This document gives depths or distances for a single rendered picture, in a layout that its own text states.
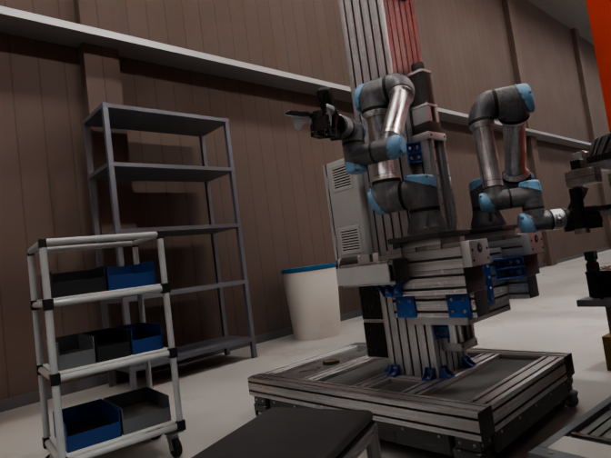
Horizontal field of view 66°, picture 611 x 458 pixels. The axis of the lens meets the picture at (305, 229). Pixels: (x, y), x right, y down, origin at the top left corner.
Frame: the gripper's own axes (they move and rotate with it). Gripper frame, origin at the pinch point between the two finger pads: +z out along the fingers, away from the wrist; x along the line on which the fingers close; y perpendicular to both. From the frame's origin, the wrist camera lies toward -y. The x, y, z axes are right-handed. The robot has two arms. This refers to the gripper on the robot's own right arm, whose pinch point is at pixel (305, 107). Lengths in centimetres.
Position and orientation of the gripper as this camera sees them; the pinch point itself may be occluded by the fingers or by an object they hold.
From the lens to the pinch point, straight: 147.1
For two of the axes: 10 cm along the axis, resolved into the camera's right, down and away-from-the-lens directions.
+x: -8.4, 0.1, 5.4
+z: -5.4, 0.2, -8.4
